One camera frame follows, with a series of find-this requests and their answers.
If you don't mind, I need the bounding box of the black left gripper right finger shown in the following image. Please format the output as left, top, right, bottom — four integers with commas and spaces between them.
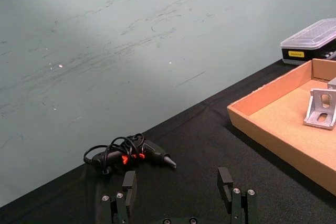
217, 167, 259, 224

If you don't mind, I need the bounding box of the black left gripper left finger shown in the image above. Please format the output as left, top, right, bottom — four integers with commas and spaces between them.
101, 170, 138, 224

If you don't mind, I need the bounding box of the black table cloth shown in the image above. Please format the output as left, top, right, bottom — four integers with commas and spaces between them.
0, 50, 336, 224

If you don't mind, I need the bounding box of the shallow brown cardboard tray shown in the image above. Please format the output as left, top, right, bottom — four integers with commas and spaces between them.
227, 58, 336, 197

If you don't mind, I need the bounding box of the clear plastic case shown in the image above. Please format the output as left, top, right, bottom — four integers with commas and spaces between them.
280, 18, 336, 65

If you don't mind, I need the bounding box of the black corded glue gun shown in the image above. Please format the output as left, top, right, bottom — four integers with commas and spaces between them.
83, 133, 177, 176

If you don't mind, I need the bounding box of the silver metal corner bracket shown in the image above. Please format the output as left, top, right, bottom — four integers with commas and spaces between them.
303, 88, 336, 130

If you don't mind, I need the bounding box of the pale wall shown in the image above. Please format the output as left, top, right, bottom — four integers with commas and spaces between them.
0, 0, 336, 208

